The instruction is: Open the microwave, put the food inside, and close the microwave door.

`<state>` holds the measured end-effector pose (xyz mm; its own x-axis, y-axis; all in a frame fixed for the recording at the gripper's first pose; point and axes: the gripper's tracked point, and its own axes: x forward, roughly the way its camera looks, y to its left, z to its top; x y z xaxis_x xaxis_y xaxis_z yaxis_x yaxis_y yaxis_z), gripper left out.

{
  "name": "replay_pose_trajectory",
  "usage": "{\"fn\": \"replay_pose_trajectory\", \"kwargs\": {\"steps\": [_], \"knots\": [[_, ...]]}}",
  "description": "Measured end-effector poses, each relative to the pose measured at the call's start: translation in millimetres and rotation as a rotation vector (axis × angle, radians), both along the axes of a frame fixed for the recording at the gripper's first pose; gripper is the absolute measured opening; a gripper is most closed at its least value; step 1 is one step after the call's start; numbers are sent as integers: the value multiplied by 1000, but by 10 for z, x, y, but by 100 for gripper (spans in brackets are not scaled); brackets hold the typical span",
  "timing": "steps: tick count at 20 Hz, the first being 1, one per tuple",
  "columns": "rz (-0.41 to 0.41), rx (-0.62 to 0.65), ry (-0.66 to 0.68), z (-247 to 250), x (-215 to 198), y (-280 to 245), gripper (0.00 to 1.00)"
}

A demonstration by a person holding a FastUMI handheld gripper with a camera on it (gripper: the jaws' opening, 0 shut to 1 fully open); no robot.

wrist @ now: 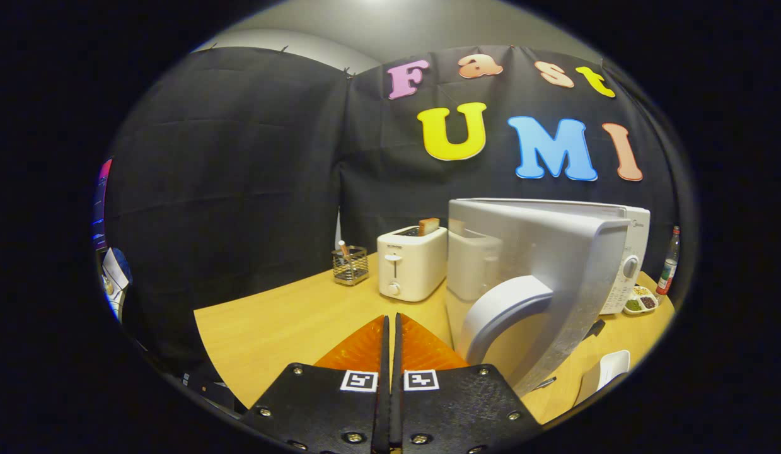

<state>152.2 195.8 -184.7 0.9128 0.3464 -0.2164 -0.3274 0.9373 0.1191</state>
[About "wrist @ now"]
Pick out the white paper sheet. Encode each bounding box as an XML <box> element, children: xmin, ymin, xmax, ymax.
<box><xmin>100</xmin><ymin>247</ymin><xmax>132</xmax><ymax>322</ymax></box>

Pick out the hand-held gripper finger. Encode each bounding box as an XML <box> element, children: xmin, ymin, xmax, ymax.
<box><xmin>242</xmin><ymin>314</ymin><xmax>391</xmax><ymax>454</ymax></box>
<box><xmin>393</xmin><ymin>312</ymin><xmax>543</xmax><ymax>454</ymax></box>

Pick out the cream bread toaster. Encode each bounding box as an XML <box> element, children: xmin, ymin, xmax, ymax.
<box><xmin>376</xmin><ymin>226</ymin><xmax>448</xmax><ymax>303</ymax></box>

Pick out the colourful screen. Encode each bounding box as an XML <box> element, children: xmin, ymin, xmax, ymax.
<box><xmin>91</xmin><ymin>158</ymin><xmax>113</xmax><ymax>253</ymax></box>

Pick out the white toaster oven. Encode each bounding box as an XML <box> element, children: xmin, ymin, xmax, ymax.
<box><xmin>446</xmin><ymin>198</ymin><xmax>651</xmax><ymax>398</ymax></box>

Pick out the white divided bean dish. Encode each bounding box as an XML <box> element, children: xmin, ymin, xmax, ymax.
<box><xmin>623</xmin><ymin>285</ymin><xmax>659</xmax><ymax>316</ymax></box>

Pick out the small white ribbed tray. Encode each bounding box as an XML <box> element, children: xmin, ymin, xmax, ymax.
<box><xmin>573</xmin><ymin>350</ymin><xmax>631</xmax><ymax>407</ymax></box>

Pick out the wire mesh holder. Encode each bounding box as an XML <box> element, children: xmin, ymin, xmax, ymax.
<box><xmin>332</xmin><ymin>245</ymin><xmax>369</xmax><ymax>287</ymax></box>

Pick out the clear water bottle red label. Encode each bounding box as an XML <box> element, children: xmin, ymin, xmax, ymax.
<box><xmin>655</xmin><ymin>226</ymin><xmax>681</xmax><ymax>297</ymax></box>

